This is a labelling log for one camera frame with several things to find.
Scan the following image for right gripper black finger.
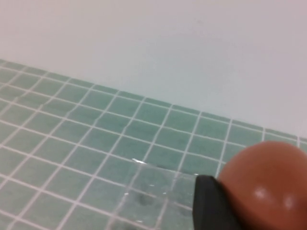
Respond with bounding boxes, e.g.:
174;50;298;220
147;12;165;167
192;174;240;230

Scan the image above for brown egg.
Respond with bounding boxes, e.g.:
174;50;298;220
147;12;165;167
217;140;307;230

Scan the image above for clear plastic egg tray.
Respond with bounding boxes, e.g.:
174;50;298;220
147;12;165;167
112;157;200;230

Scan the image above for green white checked tablecloth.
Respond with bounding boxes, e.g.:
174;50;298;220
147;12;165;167
0;58;307;230

